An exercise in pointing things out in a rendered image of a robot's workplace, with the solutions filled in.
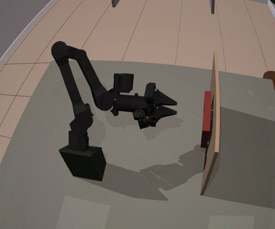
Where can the brown flat board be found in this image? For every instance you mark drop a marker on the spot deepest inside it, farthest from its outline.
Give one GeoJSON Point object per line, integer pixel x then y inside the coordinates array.
{"type": "Point", "coordinates": [212, 150]}

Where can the dark red picture frame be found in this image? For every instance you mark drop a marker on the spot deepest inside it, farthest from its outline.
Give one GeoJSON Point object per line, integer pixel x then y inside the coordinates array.
{"type": "Point", "coordinates": [207, 111]}

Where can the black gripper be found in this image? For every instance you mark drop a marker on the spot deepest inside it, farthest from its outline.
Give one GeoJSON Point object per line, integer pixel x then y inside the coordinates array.
{"type": "Point", "coordinates": [153, 99]}

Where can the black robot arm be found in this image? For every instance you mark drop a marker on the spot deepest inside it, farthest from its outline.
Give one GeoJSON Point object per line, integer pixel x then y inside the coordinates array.
{"type": "Point", "coordinates": [103, 99]}

